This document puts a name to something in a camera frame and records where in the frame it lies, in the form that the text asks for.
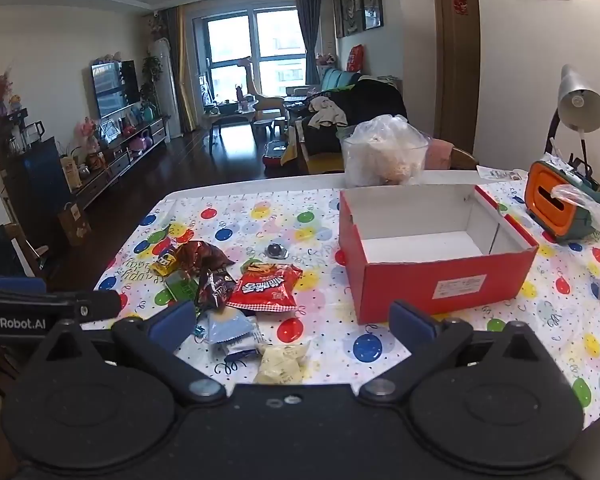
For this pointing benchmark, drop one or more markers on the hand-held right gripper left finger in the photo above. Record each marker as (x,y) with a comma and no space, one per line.
(172,322)

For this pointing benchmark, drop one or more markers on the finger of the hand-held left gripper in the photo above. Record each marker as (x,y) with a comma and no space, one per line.
(90,305)
(17,285)

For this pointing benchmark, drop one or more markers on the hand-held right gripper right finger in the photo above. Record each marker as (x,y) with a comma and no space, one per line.
(410,322)

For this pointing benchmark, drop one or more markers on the green snack packet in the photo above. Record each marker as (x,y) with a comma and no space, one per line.
(180,287)

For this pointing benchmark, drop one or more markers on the red cardboard box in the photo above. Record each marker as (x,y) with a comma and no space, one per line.
(430,285)

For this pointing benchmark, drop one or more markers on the light blue biscuit packet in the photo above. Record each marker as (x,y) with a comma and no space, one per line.
(225,325)

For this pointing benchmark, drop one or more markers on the dark brown candy packet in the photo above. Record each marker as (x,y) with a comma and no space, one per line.
(214,290)

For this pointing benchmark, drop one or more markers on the brown foil snack bag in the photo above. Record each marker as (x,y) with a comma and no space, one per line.
(200,255)

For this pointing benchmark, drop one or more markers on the blue white snack packet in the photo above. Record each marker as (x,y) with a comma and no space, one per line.
(242,352)

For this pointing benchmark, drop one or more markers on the red chips bag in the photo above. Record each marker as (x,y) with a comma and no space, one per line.
(265,287)

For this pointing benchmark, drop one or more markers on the pale yellow snack packet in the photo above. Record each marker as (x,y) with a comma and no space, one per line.
(280,365)

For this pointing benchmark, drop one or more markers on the clear container with bagged snacks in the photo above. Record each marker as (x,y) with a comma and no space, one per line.
(380,155)

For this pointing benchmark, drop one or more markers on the dark wooden chair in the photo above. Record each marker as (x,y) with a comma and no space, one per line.
(5,252)

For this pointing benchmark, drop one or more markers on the brown paper bag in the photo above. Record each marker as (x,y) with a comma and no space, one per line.
(74,225)

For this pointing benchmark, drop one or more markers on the dark side cabinet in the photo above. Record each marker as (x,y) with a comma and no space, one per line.
(35,185)

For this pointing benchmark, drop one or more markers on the small round dark candy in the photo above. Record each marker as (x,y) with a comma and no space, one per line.
(276,251)

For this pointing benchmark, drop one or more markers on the balloon print tablecloth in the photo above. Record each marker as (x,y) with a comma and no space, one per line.
(310,230)

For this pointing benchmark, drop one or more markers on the long television cabinet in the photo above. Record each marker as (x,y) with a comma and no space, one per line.
(125,155)

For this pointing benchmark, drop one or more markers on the orange green tissue box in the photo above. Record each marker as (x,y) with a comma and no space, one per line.
(545,205)

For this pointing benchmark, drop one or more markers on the round coffee table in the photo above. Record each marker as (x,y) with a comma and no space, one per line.
(230,120)

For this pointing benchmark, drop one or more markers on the clear plastic bag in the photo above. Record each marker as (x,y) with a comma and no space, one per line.
(587,205)

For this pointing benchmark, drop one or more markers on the flat screen television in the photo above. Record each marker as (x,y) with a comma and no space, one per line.
(115,87)

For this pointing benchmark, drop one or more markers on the sofa with dark clothes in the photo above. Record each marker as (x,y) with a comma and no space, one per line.
(365,100)

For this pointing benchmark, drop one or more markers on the white tower air conditioner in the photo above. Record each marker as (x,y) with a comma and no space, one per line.
(166,90)

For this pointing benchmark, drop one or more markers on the green potted plant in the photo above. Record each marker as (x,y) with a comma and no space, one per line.
(151,77)

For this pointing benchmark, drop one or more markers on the wooden door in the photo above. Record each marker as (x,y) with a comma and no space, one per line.
(457,85)

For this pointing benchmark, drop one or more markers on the wooden giraffe figure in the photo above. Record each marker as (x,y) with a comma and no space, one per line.
(252,85)

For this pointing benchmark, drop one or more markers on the yellow curtain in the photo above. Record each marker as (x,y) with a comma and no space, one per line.
(185,70)

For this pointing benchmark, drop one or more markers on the red cushion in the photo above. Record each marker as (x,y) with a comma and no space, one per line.
(355,57)

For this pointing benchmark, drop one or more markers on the silver desk lamp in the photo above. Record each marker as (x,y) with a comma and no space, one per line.
(580,102)

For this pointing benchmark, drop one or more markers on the large window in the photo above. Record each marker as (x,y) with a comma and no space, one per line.
(250,45)

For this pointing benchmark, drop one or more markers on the grey curtain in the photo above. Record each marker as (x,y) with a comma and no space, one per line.
(310,25)

